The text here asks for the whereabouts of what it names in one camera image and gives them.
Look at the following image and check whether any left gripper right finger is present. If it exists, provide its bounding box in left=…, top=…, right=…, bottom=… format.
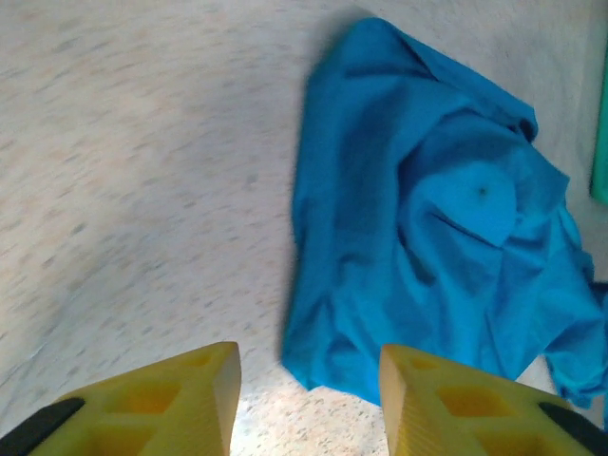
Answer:
left=379, top=344, right=608, bottom=456

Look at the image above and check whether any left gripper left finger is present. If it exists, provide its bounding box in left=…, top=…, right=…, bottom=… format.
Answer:
left=0, top=341, right=242, bottom=456

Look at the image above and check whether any green plastic basket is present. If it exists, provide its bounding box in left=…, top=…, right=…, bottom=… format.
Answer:
left=588, top=80, right=608, bottom=206

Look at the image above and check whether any blue t-shirt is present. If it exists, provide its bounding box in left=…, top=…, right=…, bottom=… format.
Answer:
left=279, top=16, right=608, bottom=409

